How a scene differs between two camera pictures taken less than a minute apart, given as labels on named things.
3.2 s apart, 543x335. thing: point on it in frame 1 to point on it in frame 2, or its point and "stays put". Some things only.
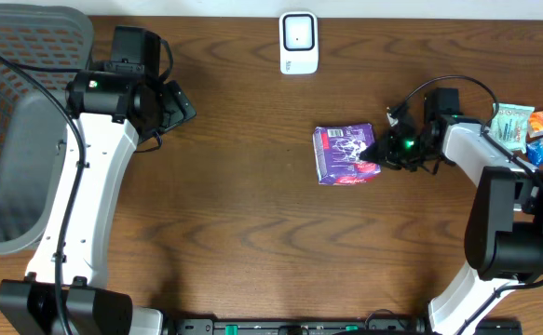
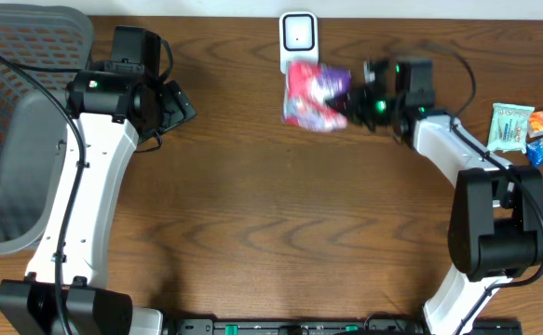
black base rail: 332,326 stays put
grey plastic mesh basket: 19,128 stays put
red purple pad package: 337,150 to 308,87
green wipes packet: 509,126 stays put
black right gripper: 384,152 to 356,101
